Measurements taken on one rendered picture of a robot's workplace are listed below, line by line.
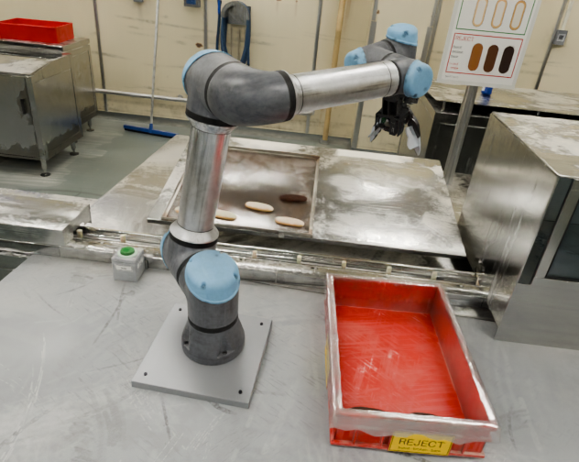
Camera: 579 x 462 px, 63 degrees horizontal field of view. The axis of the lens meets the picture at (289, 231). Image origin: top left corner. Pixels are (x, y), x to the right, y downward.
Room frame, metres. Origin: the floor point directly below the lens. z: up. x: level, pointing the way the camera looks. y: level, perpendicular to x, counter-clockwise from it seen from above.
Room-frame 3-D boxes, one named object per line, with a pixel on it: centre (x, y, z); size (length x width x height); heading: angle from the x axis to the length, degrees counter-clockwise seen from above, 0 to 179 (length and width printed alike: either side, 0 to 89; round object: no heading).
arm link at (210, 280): (0.85, 0.16, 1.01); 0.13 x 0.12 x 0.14; 34
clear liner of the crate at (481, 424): (0.85, -0.28, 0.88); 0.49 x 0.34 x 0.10; 0
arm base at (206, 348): (0.85, 0.16, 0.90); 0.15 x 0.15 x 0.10
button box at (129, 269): (1.13, 0.46, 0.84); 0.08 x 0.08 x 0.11; 88
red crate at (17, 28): (4.38, 2.39, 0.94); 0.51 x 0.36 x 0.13; 92
